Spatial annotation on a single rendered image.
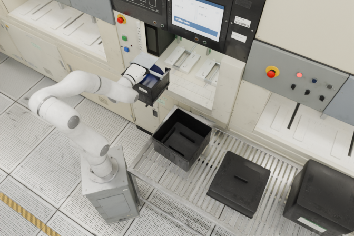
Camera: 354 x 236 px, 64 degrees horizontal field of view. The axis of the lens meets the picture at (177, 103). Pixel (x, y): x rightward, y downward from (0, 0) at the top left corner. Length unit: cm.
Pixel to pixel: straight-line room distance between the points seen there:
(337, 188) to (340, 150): 36
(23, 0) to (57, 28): 55
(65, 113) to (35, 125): 204
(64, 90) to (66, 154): 173
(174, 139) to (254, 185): 59
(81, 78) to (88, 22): 153
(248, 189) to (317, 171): 38
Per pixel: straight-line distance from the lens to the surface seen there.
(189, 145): 193
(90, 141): 147
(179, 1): 151
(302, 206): 165
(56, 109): 121
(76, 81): 124
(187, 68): 215
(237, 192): 174
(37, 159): 301
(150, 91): 169
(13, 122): 334
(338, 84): 147
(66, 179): 282
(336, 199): 174
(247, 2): 134
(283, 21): 135
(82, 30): 266
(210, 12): 145
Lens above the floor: 247
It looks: 54 degrees down
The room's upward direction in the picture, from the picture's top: 1 degrees clockwise
